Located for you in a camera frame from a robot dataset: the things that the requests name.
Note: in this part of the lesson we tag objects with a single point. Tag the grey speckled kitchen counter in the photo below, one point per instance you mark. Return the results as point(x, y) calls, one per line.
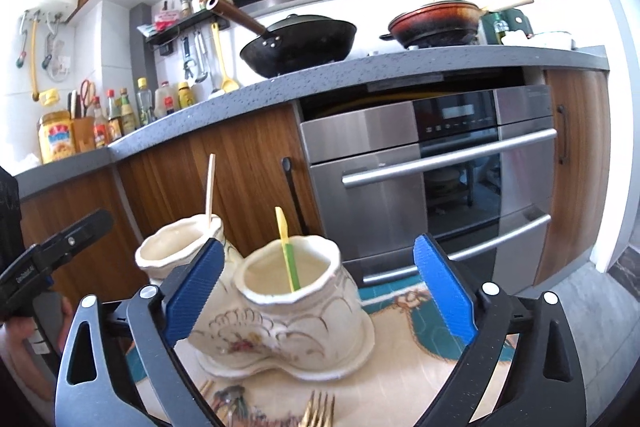
point(350, 72)

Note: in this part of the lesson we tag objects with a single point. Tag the red orange cooking pan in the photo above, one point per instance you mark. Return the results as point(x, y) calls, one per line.
point(435, 24)

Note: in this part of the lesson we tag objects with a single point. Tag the yellow seasoning bottle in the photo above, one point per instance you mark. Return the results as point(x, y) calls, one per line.
point(185, 97)

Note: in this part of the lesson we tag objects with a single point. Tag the black wall spice shelf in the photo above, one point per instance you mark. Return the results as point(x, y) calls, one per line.
point(185, 27)

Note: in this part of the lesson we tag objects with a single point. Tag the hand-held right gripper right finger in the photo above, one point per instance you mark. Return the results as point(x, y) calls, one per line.
point(445, 294)

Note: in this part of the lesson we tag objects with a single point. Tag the dark cloth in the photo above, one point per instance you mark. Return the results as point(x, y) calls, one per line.
point(9, 207)

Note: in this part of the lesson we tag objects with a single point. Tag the red label sauce bottle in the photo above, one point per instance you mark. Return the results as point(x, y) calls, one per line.
point(100, 129)

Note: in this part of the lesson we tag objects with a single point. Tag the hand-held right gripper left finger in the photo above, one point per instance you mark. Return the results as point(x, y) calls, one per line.
point(195, 294)

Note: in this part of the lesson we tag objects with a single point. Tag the stainless steel built-in oven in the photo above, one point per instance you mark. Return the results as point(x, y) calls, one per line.
point(365, 142)

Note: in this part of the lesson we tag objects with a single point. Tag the floral ceramic double utensil holder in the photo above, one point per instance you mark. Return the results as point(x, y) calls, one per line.
point(280, 307)

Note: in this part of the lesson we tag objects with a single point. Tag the yellow green plastic utensil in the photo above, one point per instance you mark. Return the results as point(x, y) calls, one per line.
point(286, 247)

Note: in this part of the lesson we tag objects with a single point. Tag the red cap seasoning bottle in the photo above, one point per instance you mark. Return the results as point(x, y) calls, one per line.
point(164, 102)

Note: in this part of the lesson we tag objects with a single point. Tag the yellow hanging spatula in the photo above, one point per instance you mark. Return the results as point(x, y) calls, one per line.
point(229, 82)

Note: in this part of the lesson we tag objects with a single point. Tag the black wok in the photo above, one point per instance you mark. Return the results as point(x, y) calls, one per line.
point(300, 47)

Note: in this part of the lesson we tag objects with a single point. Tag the large yellow jar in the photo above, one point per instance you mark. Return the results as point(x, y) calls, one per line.
point(56, 139)

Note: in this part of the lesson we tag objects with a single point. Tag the white dish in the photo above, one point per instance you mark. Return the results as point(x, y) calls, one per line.
point(545, 39)

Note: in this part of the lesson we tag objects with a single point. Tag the hanging metal kitchen tool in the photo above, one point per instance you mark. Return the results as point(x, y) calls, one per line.
point(189, 57)

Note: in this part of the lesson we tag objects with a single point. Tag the person's left hand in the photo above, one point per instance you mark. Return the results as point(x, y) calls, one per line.
point(17, 339)

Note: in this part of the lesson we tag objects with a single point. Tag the horse printed quilted cloth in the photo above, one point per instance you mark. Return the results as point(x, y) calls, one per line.
point(400, 382)

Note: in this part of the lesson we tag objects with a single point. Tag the gold metal fork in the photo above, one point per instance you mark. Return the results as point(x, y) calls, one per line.
point(316, 412)

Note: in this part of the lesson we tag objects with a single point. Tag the wooden knife block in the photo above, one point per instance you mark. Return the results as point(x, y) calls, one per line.
point(82, 132)

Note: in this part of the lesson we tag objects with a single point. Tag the clear yellow cap oil bottle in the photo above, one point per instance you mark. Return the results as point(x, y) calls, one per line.
point(144, 104)

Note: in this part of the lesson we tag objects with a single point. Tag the green kettle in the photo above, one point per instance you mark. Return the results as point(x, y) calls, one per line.
point(517, 22)

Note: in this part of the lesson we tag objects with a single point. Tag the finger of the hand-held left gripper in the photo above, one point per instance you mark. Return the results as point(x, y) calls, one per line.
point(85, 232)

